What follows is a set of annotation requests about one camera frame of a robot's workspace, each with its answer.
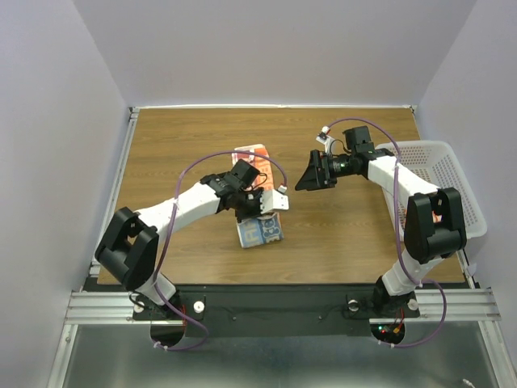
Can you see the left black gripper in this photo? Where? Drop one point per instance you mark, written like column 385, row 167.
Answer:
column 240, row 217

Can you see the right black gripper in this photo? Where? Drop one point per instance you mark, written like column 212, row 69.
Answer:
column 316, row 178

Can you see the lettered beige towel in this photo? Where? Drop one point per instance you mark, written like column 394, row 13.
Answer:
column 265, row 229

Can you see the orange flower towel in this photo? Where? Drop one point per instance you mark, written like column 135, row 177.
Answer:
column 436, row 215

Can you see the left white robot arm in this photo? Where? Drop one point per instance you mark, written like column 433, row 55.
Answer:
column 134, row 244

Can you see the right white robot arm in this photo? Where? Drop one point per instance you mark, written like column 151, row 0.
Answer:
column 421, row 244

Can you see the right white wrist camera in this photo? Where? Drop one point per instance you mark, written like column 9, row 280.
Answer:
column 330, row 145

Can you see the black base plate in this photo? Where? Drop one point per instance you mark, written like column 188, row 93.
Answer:
column 286, row 310

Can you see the aluminium rail frame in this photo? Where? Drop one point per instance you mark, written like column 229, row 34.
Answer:
column 343, row 235

